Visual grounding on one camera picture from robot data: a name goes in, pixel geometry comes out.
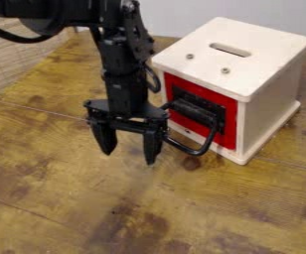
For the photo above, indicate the red wooden drawer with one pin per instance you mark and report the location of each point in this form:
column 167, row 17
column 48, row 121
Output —
column 200, row 99

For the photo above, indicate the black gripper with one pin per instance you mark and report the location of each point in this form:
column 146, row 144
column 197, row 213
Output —
column 126, row 111

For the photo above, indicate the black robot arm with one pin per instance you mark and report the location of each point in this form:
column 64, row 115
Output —
column 125, row 47

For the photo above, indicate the white wooden drawer cabinet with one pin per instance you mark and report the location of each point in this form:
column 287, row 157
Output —
column 242, row 67

